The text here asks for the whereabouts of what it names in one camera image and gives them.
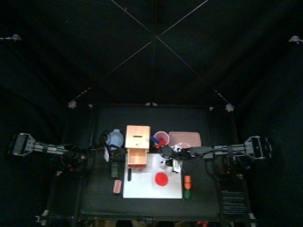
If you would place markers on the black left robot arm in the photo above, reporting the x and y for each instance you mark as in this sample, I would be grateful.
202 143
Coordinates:
43 147

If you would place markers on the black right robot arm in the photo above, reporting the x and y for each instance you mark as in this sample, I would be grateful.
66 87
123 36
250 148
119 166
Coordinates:
236 149

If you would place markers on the white round cutter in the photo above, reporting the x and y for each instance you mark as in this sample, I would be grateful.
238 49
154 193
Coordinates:
163 164

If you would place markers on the light blue bowl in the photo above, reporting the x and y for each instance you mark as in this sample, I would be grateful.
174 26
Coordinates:
115 139

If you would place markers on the open wooden drawer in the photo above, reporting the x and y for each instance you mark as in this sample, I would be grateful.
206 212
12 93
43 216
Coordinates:
138 157

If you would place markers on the red dough disc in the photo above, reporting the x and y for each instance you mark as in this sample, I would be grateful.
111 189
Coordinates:
162 179

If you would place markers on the wooden drawer box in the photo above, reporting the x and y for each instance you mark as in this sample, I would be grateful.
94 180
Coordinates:
138 136

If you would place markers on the black stick tool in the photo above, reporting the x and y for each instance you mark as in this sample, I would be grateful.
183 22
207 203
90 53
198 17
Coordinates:
130 174

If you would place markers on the red tool in cup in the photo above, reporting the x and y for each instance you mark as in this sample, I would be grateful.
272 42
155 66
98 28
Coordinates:
160 144

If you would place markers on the pink block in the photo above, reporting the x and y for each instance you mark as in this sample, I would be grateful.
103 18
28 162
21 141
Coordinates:
118 186

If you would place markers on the orange block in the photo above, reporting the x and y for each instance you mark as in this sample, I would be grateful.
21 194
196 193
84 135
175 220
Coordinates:
187 182

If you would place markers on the pink rectangular tray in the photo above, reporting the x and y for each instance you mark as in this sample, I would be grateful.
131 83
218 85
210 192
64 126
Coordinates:
184 139

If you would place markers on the pink cup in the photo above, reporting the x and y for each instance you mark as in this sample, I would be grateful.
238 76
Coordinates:
163 136

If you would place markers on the blue tool in cup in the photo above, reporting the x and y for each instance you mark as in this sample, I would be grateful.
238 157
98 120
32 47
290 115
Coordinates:
154 139

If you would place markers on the green block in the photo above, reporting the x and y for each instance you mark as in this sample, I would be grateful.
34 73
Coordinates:
187 194

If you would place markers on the white cutting board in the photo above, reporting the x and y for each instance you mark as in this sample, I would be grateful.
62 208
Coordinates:
146 189

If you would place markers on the white text label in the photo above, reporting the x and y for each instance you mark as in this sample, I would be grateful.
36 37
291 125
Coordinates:
232 202

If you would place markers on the metal frame clamp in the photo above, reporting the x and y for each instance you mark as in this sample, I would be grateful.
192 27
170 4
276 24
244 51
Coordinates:
15 37
71 104
230 107
294 39

